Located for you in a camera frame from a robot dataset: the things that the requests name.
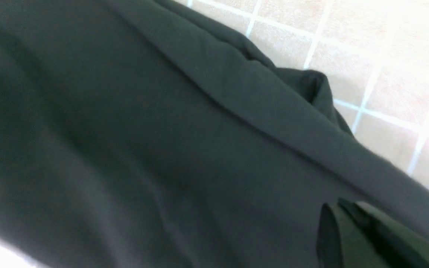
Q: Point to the dark gray long-sleeve shirt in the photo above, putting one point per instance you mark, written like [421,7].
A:
[143,134]

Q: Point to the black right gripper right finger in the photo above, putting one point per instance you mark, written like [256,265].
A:
[369,238]

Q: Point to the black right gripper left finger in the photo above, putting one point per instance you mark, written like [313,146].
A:
[333,238]

